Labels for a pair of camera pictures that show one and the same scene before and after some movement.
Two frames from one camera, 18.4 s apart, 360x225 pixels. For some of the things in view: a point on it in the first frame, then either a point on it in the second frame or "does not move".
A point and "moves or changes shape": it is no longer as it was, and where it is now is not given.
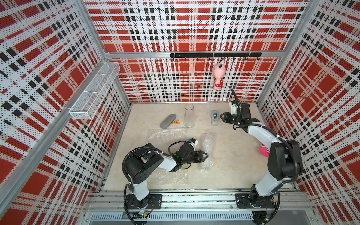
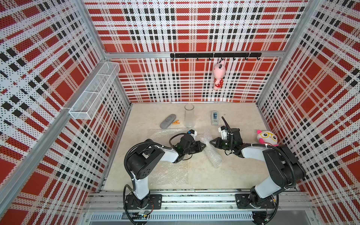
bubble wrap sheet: (161, 138) does not move
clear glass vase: (189, 119) does not move
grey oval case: (168, 121) does not move
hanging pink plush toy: (219, 71) does not move
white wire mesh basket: (82, 108) does not move
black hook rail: (175, 56) does not move
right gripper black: (226, 117) -> (217, 140)
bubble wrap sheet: (208, 141) moves or changes shape
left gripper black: (198, 158) -> (199, 149)
